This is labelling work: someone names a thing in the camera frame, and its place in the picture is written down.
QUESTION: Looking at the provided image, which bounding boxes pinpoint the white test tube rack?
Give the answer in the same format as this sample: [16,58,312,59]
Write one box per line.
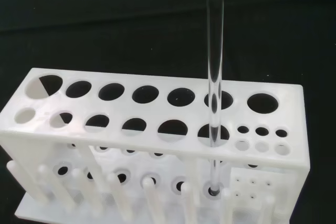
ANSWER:
[0,67,311,224]

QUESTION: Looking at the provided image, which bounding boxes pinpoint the black bench cloth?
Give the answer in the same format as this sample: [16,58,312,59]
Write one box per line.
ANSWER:
[0,0,336,224]

